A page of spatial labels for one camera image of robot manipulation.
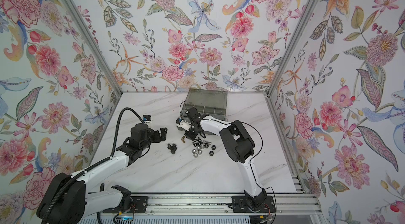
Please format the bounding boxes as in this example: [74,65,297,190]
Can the grey plastic organizer box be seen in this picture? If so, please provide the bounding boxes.
[180,89,227,121]

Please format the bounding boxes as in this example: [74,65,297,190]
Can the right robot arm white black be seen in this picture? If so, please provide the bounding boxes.
[176,108,276,215]

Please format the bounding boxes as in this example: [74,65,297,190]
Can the black corrugated cable hose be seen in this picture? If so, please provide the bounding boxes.
[40,107,144,224]

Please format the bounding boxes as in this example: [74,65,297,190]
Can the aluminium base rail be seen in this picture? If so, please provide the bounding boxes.
[101,192,322,217]

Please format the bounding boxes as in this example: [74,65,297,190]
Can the right aluminium corner post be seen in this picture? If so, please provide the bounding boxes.
[267,0,319,98]

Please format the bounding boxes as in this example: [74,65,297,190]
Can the black wing nut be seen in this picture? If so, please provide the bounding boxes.
[193,141,204,147]

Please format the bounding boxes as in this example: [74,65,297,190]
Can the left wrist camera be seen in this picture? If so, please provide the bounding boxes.
[142,114,152,124]

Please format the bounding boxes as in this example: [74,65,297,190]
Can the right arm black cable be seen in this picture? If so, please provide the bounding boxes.
[240,121,278,224]

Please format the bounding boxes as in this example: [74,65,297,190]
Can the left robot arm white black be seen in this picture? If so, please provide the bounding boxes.
[36,123,168,224]

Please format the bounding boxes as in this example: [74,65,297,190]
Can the aluminium corner post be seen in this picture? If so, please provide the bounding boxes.
[61,0,123,99]
[267,0,319,98]

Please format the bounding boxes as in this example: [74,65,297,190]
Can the black bolts cluster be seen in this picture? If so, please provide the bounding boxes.
[167,144,177,154]

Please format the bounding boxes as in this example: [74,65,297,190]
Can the left aluminium corner post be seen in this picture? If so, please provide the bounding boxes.
[61,0,123,99]

